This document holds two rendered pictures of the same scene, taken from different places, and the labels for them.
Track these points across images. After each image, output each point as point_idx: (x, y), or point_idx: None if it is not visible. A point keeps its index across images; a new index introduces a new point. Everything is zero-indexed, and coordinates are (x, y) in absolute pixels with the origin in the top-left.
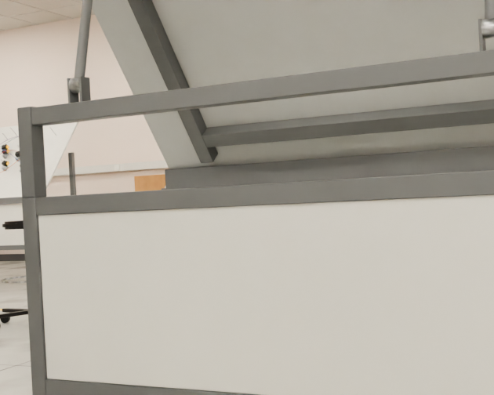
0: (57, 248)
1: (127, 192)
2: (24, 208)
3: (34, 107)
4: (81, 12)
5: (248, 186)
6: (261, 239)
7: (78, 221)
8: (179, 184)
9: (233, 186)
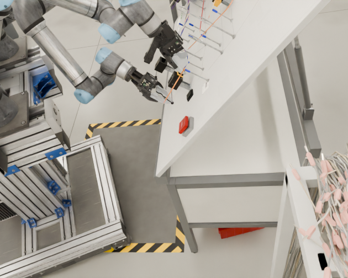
0: None
1: (300, 126)
2: None
3: (318, 138)
4: (305, 78)
5: (290, 85)
6: None
7: None
8: (169, 172)
9: (291, 89)
